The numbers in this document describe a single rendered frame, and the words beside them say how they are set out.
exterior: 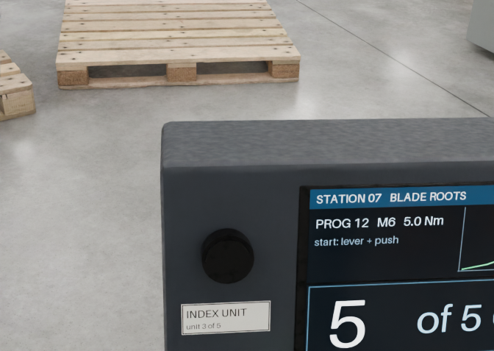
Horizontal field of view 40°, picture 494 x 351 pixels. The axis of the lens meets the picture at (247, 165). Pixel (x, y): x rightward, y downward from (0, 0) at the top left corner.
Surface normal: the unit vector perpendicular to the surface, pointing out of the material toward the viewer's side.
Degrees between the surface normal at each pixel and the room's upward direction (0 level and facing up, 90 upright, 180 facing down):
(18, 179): 0
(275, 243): 75
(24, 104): 90
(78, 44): 0
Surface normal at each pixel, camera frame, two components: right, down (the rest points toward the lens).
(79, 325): 0.04, -0.86
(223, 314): 0.11, 0.28
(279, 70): 0.17, 0.48
